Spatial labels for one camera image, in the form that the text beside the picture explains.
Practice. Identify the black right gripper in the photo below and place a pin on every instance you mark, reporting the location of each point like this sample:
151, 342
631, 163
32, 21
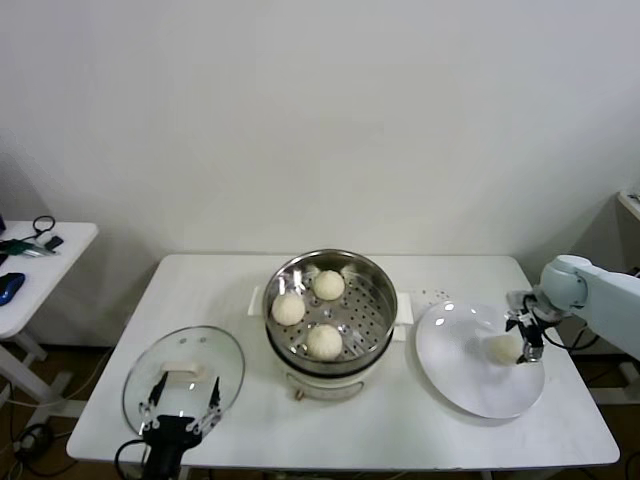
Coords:
545, 310

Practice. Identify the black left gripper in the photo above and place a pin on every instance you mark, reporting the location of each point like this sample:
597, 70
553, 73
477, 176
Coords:
172, 431

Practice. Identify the white steamed baozi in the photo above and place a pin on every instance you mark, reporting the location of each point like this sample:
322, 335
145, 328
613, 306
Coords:
288, 309
502, 349
324, 341
328, 285

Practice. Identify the round glass lid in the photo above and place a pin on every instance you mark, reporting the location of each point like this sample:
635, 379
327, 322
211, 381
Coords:
150, 360

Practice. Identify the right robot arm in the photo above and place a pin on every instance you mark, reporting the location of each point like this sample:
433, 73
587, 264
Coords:
600, 295

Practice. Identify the stainless steel steamer basket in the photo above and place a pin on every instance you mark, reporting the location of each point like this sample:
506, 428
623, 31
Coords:
370, 300

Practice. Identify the white round plate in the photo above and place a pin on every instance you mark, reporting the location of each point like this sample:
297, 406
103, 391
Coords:
460, 360

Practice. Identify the brass cooker control knob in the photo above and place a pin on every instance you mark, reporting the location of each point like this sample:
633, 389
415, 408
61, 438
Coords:
299, 395

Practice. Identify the blue computer mouse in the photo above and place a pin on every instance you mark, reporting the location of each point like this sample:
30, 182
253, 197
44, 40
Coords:
10, 287

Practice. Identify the small black device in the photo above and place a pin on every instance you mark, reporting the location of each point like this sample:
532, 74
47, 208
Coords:
54, 243

